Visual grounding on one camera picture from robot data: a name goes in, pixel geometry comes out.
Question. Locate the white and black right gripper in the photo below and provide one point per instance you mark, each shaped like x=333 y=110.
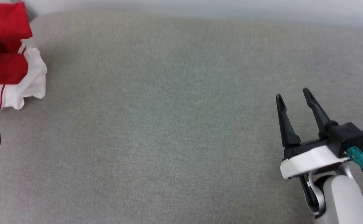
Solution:
x=312 y=158

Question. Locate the red and white jersey garment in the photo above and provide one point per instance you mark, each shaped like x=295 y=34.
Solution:
x=7 y=67

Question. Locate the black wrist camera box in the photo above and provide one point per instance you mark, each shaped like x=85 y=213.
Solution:
x=349 y=135

